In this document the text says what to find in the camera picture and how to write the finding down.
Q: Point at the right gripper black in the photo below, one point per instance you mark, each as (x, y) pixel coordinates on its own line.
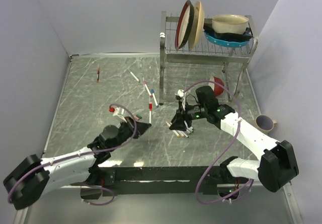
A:
(178, 120)

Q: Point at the red white bowl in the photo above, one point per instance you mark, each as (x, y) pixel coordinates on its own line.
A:
(215, 82)

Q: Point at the black square plate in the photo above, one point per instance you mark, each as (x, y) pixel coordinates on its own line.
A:
(226, 36)

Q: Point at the steel dish rack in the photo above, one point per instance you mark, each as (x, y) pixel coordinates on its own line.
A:
(180, 68)

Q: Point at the pink marker pen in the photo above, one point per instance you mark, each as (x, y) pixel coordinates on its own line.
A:
(146, 87)

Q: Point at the white marker pen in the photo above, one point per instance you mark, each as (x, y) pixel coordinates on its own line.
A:
(134, 76)

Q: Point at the yellow marker pen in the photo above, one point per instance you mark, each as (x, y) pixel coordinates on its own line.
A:
(174, 131)

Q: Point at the purple pink mug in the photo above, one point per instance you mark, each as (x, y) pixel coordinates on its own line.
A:
(264, 123)

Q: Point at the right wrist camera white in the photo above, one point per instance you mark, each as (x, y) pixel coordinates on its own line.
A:
(180, 94)

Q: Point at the cream ceramic bowl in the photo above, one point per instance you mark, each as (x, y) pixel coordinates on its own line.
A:
(227, 23)

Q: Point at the red black plate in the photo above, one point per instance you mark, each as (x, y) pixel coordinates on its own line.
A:
(184, 25)

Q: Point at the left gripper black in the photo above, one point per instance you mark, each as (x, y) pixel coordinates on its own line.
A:
(141, 128)

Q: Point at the beige plate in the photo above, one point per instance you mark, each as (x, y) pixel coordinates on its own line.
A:
(198, 23)

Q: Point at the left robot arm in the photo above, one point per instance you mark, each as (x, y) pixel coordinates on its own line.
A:
(34, 177)

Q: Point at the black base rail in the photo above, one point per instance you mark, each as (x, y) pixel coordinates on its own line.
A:
(156, 180)

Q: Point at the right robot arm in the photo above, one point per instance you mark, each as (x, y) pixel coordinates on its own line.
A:
(276, 164)

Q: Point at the red marker pen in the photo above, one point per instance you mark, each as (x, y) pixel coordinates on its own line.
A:
(150, 110)

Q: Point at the blue dotted dish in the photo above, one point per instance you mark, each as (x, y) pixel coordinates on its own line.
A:
(231, 44)

